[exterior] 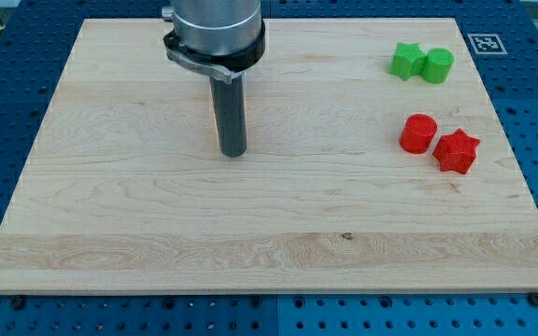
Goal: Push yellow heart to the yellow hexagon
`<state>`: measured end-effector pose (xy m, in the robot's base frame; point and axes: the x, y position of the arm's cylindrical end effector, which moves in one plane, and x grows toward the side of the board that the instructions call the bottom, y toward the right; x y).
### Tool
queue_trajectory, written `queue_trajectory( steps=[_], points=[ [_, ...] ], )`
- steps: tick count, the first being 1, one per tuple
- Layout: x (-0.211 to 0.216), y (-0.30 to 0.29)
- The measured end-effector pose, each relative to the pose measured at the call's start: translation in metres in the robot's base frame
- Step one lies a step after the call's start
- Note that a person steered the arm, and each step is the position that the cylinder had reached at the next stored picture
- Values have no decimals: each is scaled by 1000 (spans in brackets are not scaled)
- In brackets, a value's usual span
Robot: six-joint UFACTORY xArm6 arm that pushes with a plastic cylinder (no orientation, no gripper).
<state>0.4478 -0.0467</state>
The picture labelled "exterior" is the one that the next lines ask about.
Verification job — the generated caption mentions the white fiducial marker tag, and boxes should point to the white fiducial marker tag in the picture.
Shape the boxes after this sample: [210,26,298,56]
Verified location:
[468,34,507,55]

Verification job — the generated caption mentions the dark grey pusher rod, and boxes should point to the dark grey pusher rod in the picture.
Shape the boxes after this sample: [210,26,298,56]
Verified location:
[209,76,247,157]

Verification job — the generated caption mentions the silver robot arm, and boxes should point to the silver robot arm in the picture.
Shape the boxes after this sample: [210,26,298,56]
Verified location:
[162,0,265,157]

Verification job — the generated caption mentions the wooden board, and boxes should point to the wooden board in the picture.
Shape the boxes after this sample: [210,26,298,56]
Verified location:
[0,18,538,295]

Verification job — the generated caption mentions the red cylinder block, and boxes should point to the red cylinder block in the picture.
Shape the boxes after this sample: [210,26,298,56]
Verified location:
[399,114,438,154]

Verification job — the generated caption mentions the green star block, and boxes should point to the green star block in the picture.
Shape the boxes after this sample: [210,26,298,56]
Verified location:
[389,42,427,81]

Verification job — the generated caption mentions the red star block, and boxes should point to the red star block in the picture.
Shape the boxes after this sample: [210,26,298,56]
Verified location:
[432,128,480,175]

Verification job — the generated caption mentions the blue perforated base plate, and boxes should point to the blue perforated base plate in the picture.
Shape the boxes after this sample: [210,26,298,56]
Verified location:
[0,1,538,335]

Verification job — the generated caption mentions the green cylinder block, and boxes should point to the green cylinder block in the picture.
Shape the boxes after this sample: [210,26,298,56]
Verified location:
[420,48,455,84]

